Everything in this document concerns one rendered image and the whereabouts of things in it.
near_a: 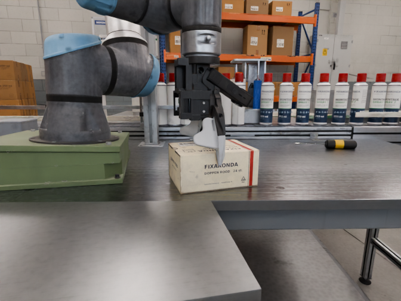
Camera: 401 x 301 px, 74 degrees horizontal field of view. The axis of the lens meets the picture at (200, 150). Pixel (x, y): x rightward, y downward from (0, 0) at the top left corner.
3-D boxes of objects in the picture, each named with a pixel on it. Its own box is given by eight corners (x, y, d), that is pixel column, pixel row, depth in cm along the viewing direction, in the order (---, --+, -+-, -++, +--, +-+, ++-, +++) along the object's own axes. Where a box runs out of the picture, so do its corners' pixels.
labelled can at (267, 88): (270, 123, 113) (273, 73, 108) (273, 125, 108) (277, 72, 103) (258, 124, 113) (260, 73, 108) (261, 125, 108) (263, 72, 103)
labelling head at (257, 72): (258, 120, 125) (261, 62, 120) (265, 123, 113) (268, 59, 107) (228, 120, 125) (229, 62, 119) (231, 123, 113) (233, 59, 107)
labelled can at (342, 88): (340, 123, 113) (346, 73, 109) (347, 125, 108) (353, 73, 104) (328, 123, 113) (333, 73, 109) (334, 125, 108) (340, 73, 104)
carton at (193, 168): (233, 169, 66) (234, 139, 64) (257, 186, 55) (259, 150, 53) (169, 175, 62) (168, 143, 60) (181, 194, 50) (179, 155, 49)
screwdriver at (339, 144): (352, 148, 90) (354, 139, 90) (357, 150, 87) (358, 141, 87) (292, 146, 93) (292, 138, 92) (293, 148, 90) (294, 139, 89)
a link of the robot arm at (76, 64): (37, 94, 61) (33, 31, 59) (95, 97, 71) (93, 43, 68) (56, 94, 53) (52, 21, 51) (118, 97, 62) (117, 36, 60)
